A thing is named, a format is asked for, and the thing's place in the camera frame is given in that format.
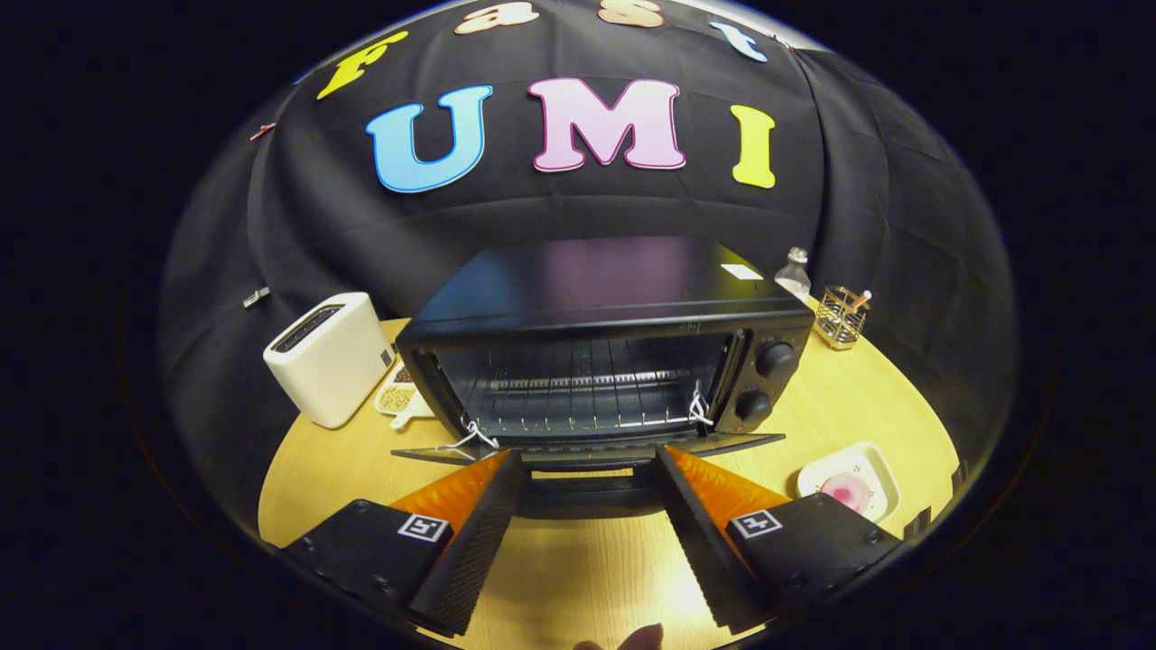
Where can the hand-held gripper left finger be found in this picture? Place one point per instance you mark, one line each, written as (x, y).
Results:
(474, 551)

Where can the grey clip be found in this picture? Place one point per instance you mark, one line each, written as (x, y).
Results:
(256, 297)

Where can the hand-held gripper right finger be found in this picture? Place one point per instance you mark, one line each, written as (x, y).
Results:
(700, 542)

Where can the pink round food slice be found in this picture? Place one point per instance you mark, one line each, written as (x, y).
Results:
(846, 492)

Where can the pink clip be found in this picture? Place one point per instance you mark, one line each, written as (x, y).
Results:
(263, 131)

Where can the cream square plate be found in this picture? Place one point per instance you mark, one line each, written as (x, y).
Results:
(871, 465)

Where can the wooden stick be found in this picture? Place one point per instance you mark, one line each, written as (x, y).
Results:
(861, 299)

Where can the clear bottle with white label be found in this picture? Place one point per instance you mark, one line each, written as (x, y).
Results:
(795, 280)

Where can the black toaster oven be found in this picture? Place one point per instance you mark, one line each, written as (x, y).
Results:
(587, 280)

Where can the metal oven rack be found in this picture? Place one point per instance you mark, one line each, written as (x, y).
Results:
(578, 384)

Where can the white toaster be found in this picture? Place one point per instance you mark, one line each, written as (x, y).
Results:
(334, 370)

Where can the small patterned board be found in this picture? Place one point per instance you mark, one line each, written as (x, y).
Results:
(396, 397)

